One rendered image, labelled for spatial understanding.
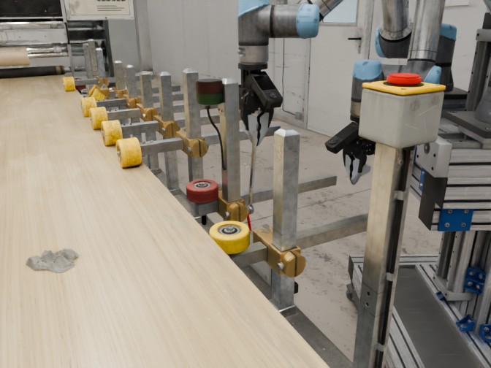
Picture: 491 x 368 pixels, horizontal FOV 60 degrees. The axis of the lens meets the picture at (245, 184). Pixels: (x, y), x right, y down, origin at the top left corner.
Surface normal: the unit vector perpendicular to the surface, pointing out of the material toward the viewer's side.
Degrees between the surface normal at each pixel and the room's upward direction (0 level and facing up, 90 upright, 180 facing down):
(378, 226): 90
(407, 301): 0
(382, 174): 90
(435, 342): 0
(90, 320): 0
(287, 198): 90
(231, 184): 90
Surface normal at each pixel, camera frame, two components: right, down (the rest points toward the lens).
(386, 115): -0.89, 0.18
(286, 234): 0.46, 0.33
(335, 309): -0.01, -0.93
